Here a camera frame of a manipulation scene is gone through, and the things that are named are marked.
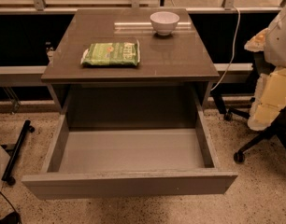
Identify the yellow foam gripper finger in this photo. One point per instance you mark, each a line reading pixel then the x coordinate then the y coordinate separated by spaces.
pixel 257 42
pixel 270 99

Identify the green jalapeno chip bag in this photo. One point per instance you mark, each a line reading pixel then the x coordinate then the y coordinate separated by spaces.
pixel 111 54

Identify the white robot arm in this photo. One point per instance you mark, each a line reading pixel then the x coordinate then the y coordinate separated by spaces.
pixel 275 41

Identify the open grey top drawer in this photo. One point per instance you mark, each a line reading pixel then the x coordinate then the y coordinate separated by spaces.
pixel 130 141

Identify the black office chair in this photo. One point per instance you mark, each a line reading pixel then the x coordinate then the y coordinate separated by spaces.
pixel 278 126

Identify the white ceramic bowl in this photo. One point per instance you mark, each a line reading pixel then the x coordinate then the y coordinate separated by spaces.
pixel 164 22

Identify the black stand leg with casters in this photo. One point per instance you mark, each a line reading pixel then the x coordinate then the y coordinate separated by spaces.
pixel 14 153

